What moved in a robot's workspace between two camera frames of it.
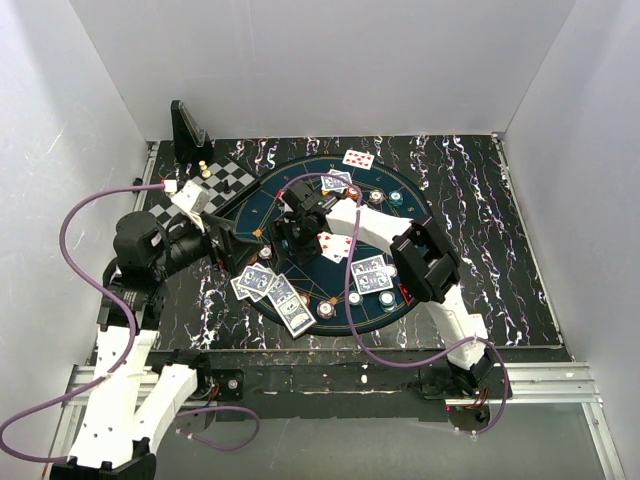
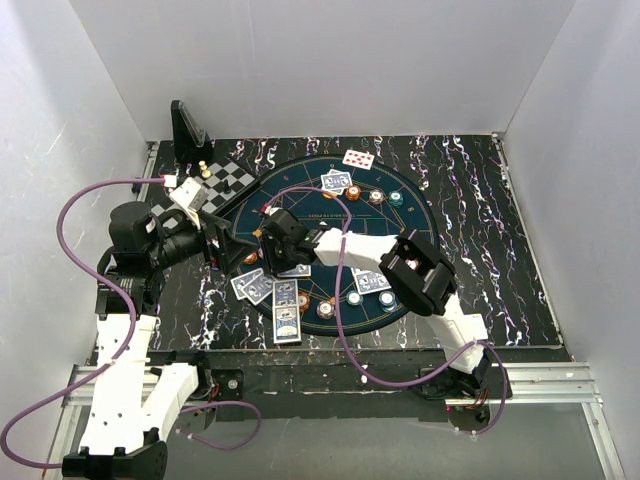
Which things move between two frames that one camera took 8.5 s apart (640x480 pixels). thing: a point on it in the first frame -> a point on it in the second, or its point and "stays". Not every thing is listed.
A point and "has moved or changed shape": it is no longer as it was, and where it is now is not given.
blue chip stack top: x=377 y=196 stays
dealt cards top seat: x=330 y=183 stays
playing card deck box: x=290 y=306 has moved or changed shape
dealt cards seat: x=254 y=281 stays
